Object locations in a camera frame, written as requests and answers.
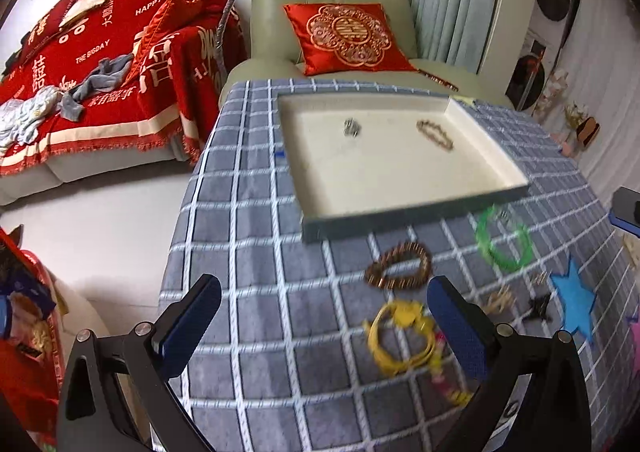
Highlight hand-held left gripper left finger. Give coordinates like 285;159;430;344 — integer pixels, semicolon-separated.
56;273;223;452

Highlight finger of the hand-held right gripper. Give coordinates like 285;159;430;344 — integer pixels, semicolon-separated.
609;187;640;235

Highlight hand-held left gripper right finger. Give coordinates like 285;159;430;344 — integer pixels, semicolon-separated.
426;274;593;452

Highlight pink and yellow bracelet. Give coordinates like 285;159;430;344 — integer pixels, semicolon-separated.
430;329;473;408

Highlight black claw hair clip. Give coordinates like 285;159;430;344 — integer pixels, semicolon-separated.
525;293;553;323

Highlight green bangle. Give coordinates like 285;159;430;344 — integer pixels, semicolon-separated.
475;206;532;273

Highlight brown bead bracelet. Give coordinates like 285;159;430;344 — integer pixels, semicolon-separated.
364;242;433;289

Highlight cream tray with grey rim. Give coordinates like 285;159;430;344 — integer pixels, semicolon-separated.
276;90;531;243

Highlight gold hair clip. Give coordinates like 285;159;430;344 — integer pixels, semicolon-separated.
482;287;516;315

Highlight grey checked tablecloth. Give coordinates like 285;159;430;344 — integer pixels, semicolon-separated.
159;79;640;452

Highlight gold ornament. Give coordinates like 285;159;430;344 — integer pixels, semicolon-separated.
565;102;601;147

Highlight blue star cutout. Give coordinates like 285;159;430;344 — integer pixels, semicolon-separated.
549;257;598;345

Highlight pink and white flowers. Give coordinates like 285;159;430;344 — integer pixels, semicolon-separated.
542;69;571;107

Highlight red gift bag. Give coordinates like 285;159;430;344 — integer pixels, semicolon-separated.
0;227;66;452

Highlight light grey sofa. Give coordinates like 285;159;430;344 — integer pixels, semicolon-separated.
0;142;201;207

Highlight red decorated stick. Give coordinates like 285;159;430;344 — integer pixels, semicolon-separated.
417;69;458;92

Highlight red printed blanket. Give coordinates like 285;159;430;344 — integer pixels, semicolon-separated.
0;0;248;177

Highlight grey garment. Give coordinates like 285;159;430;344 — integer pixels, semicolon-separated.
56;54;135;121

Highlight white and blue garment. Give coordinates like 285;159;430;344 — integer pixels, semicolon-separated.
0;86;63;155

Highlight red embroidered cushion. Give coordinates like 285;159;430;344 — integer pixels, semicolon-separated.
282;3;418;77

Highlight red pillow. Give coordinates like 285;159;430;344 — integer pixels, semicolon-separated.
20;0;88;57

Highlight yellow coil hair tie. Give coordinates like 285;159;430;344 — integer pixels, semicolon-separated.
365;299;441;378

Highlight beige braided bracelet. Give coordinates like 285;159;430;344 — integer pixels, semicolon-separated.
416;119;455;151

